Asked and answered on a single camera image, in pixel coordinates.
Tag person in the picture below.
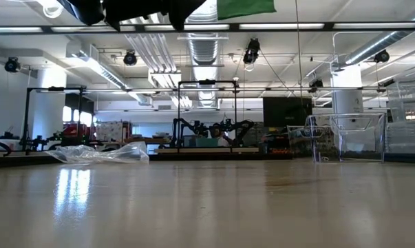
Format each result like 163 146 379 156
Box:
215 127 232 147

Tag light green crepe bandage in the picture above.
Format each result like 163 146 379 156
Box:
216 0 277 21

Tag clear plastic container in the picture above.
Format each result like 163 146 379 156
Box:
305 112 387 163

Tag black wall screen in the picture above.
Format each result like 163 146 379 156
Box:
262 96 313 127

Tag black frame workstation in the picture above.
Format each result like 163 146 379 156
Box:
21 85 87 152

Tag background robot workstation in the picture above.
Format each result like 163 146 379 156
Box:
172 79 260 155

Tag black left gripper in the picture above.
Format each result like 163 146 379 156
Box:
103 0 208 32

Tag clear plastic bag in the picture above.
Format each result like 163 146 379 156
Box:
45 141 150 165

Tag clear stacked plastic drawers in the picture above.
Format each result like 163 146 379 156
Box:
385 81 415 155

